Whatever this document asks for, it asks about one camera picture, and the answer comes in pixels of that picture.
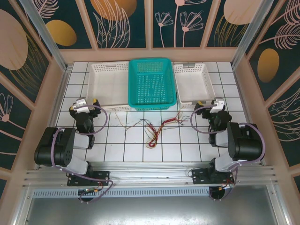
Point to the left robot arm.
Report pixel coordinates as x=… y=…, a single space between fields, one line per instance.
x=47 y=150

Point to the aluminium side rail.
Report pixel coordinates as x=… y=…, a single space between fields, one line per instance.
x=59 y=98
x=245 y=105

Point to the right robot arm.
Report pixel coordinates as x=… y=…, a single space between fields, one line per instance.
x=246 y=145

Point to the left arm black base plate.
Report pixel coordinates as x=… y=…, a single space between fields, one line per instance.
x=103 y=175

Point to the small white plastic basket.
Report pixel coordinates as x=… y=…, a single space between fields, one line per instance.
x=192 y=86

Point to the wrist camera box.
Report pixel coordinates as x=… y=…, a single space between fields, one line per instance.
x=80 y=105
x=216 y=105

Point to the aluminium mounting rail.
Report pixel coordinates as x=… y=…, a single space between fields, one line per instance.
x=152 y=173

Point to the aluminium frame post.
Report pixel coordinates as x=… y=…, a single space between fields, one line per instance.
x=45 y=35
x=249 y=35

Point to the teal plastic basket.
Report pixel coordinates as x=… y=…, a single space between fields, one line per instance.
x=152 y=82

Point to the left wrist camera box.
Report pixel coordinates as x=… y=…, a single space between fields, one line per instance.
x=80 y=105

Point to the large white plastic basket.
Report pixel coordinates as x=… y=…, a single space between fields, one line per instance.
x=107 y=86

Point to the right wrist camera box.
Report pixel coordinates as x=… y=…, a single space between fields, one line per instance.
x=216 y=105

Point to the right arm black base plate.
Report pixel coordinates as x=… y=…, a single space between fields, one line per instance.
x=199 y=175

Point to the grey metal sheet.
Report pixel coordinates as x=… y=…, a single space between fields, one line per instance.
x=150 y=211

